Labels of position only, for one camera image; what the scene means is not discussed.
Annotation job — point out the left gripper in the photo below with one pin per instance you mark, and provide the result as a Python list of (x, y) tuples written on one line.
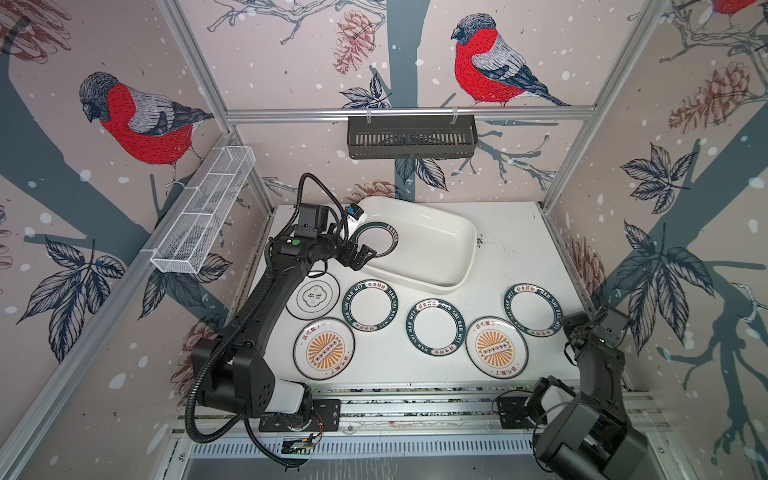
[(360, 258)]

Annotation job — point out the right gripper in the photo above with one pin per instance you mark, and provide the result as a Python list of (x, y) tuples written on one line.
[(571, 320)]

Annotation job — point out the green rim plate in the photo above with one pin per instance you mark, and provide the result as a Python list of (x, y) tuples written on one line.
[(370, 305), (435, 327), (533, 310)]

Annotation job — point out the orange sunburst plate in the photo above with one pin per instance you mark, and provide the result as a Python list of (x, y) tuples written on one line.
[(324, 349), (496, 348)]

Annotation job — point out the green red ring plate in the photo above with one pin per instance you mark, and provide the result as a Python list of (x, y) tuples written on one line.
[(381, 237)]

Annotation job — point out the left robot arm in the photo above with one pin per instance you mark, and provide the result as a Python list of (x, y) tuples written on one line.
[(231, 373)]

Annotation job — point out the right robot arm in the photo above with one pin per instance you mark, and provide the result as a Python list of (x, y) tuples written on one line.
[(588, 433)]

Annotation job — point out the white plastic bin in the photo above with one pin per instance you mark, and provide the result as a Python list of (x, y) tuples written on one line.
[(436, 248)]

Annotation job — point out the white black line plate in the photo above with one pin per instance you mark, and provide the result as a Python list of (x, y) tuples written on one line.
[(315, 297)]

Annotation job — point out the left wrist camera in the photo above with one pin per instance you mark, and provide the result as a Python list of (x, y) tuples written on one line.
[(355, 217)]

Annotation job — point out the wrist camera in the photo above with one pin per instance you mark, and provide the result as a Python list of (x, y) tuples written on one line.
[(614, 323), (355, 217)]

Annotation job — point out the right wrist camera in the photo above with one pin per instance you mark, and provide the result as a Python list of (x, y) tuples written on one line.
[(614, 323)]

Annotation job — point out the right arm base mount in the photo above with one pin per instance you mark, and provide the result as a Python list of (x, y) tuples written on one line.
[(512, 413)]

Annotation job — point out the black hanging wire basket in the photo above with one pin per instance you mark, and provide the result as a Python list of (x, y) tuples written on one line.
[(412, 137)]

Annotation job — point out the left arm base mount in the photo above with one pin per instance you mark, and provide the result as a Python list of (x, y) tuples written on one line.
[(320, 416)]

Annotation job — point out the white mesh wall shelf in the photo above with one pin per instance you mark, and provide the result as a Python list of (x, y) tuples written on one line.
[(191, 237)]

